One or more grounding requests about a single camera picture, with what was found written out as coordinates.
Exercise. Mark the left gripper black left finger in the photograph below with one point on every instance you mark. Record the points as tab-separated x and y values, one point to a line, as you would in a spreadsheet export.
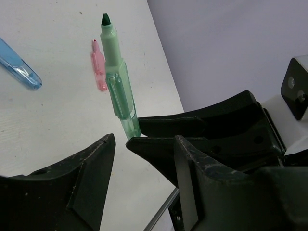
66	196

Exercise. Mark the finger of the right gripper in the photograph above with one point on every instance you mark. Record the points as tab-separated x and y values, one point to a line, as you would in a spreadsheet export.
242	153
234	116

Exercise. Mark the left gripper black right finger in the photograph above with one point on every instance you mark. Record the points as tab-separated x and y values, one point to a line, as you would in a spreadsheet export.
215	197

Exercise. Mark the green transparent highlighter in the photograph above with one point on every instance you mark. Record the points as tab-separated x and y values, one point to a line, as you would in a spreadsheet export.
117	80

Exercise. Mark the pink transparent highlighter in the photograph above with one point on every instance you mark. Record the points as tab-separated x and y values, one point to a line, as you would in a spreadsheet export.
98	62

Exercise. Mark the blue transparent highlighter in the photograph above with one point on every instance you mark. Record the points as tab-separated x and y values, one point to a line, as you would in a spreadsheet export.
14	64

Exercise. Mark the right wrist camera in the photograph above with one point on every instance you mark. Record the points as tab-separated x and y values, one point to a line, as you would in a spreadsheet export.
289	109

